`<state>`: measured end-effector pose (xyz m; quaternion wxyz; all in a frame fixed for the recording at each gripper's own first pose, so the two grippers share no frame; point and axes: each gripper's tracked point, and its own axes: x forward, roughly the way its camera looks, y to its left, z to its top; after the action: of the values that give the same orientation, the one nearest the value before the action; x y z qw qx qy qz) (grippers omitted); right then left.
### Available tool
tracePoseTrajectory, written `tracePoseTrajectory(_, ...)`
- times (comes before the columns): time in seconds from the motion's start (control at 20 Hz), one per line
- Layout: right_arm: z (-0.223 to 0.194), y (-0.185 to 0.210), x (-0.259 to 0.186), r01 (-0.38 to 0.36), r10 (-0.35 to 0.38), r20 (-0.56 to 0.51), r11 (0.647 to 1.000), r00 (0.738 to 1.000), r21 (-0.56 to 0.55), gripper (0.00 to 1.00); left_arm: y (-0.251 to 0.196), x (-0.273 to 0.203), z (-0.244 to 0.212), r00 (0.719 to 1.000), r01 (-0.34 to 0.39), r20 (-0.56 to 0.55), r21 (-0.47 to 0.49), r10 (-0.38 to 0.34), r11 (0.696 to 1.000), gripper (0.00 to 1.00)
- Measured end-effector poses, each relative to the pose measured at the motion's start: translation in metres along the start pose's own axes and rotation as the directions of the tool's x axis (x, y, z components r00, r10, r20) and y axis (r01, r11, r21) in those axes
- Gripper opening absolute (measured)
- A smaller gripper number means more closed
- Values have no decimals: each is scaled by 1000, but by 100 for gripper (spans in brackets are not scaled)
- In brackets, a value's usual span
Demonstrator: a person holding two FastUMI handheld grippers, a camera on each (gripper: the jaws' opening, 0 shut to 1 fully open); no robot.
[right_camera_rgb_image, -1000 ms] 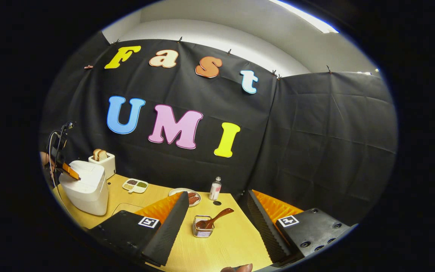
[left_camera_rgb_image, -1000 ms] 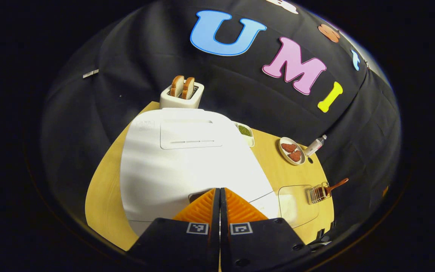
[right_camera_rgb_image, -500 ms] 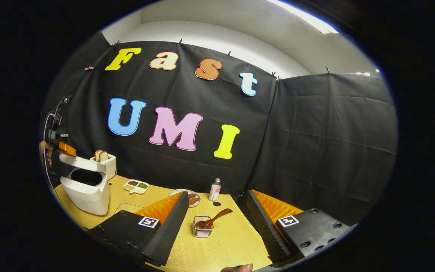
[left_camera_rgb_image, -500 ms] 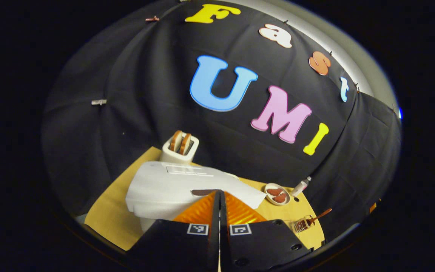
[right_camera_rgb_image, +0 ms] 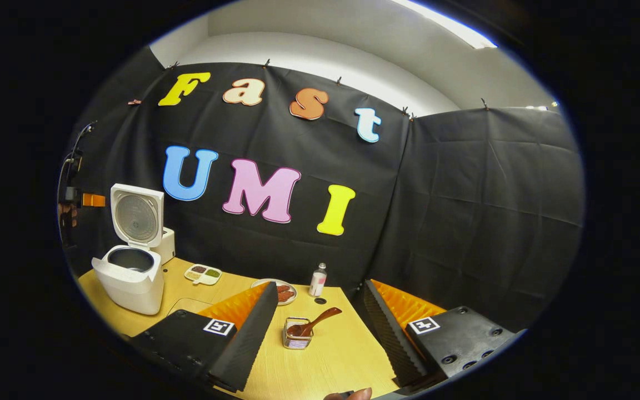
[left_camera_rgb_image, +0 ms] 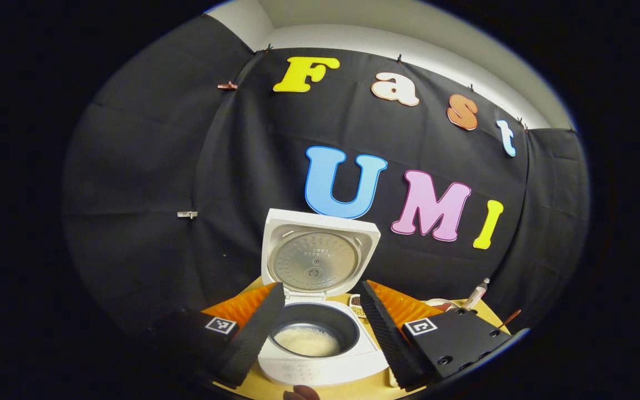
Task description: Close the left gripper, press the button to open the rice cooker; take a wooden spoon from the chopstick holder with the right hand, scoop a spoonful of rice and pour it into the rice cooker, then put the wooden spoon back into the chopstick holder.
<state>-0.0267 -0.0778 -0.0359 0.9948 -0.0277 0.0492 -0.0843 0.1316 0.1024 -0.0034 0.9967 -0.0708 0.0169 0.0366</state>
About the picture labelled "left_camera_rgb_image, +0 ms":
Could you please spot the red meat piece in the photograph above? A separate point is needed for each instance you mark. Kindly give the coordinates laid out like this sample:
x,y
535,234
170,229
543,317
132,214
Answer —
x,y
445,306

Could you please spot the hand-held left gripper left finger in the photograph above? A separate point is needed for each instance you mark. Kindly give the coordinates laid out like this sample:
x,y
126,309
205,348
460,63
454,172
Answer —
x,y
256,333

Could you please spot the white divided bean dish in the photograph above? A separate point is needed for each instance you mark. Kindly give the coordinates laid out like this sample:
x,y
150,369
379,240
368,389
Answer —
x,y
355,303

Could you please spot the white round plate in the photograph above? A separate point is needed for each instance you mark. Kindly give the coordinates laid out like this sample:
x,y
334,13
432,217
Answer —
x,y
434,303

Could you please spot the copper metal clip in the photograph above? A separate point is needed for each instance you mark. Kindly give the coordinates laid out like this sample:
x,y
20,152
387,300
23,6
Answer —
x,y
227,86

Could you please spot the black backdrop cloth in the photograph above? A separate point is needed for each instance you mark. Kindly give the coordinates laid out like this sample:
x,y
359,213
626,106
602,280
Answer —
x,y
142,194

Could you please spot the silver metal clip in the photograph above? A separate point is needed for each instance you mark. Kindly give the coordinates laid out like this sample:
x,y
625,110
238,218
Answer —
x,y
187,214

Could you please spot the brown wooden spoon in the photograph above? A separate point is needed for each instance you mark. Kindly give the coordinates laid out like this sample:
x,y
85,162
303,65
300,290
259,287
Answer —
x,y
511,318

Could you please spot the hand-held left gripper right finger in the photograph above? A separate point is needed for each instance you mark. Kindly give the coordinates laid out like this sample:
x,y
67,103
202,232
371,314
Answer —
x,y
386,339

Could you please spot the white rice cooker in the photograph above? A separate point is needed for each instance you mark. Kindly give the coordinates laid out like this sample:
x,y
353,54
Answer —
x,y
320,369

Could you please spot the white rice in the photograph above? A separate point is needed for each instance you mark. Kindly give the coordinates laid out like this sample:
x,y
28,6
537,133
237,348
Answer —
x,y
307,341

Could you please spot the small clear bottle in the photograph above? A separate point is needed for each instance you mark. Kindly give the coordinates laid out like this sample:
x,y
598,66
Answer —
x,y
475,294

